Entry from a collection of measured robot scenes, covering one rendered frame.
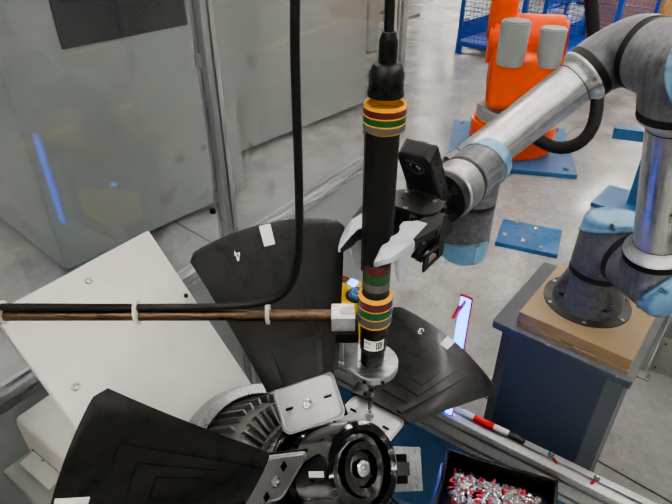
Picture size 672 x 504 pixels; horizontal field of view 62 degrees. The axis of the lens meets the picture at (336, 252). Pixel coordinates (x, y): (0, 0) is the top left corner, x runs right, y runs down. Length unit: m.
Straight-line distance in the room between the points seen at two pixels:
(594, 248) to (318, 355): 0.69
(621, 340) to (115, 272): 1.00
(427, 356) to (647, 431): 1.78
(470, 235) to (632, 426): 1.88
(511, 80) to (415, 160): 3.77
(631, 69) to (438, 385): 0.57
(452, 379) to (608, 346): 0.44
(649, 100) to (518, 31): 3.32
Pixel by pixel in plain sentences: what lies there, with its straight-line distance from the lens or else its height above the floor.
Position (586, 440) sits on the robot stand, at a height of 0.77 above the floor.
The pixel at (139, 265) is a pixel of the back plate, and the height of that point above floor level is 1.33.
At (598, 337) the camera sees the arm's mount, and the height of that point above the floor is 1.04.
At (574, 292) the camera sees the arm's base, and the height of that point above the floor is 1.09.
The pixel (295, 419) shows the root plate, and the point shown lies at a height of 1.23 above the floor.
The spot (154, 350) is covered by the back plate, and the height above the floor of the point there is 1.23.
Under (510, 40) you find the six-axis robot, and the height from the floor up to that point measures 0.91.
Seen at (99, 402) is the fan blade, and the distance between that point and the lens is 0.60.
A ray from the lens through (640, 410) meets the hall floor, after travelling 2.74.
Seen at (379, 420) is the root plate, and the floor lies 1.19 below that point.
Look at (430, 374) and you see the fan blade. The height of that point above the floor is 1.18.
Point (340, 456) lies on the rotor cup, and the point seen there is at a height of 1.24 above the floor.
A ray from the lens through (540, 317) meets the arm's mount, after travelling 1.32.
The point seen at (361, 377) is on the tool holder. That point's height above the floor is 1.31.
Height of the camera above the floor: 1.85
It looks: 34 degrees down
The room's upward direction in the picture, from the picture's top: straight up
